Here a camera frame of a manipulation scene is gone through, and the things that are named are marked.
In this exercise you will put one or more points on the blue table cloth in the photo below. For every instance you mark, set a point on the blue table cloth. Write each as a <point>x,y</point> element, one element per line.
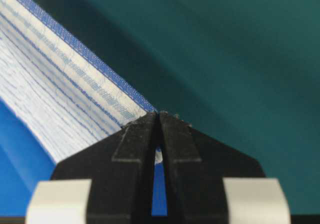
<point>26,165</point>

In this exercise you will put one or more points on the white blue-striped towel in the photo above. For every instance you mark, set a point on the white blue-striped towel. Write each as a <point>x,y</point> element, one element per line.
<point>65,94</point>

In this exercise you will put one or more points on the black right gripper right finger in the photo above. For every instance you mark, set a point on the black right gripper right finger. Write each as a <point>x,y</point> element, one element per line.
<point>209,182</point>

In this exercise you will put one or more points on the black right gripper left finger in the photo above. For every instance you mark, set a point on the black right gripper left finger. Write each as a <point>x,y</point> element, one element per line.
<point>110,182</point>

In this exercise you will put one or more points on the green backdrop curtain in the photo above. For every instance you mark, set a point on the green backdrop curtain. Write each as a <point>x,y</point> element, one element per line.
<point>246,72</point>

